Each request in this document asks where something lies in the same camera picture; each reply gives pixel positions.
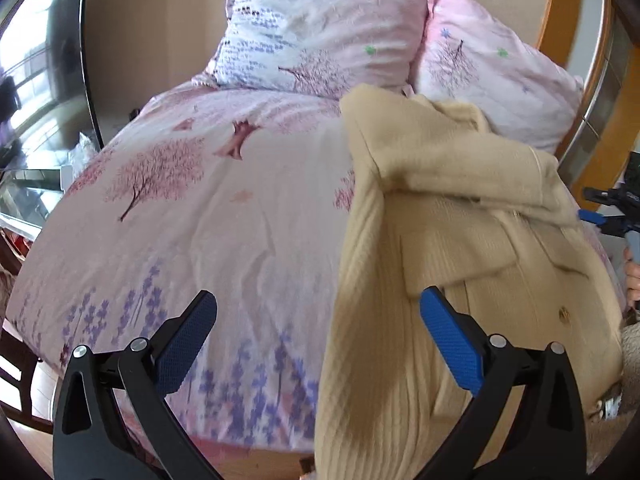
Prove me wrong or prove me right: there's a cream knit coat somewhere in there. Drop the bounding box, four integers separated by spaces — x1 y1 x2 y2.
314 85 626 480

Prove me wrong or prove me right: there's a wooden glass door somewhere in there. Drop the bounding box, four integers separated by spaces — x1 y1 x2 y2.
537 0 640 211

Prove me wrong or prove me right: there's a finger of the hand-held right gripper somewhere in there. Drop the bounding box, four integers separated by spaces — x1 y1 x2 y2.
578 209 632 237
583 186 626 207

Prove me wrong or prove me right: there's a black framed window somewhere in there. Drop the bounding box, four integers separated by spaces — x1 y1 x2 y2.
0 0 103 226

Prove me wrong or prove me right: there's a pink floral pillow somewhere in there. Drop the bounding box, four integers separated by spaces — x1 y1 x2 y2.
410 0 586 156
192 0 441 101

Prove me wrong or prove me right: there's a pink floral duvet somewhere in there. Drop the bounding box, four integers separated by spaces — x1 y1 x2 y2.
7 85 628 466

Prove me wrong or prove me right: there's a person's right hand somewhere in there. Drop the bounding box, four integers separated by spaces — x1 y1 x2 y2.
624 249 640 312

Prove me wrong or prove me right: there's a dark wooden chair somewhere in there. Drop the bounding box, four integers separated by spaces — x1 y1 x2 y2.
0 240 56 433

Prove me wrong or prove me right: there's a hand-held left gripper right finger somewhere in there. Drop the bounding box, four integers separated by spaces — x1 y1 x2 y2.
415 286 587 480

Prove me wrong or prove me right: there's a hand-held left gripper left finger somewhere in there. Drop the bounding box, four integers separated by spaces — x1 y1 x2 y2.
52 290 223 480

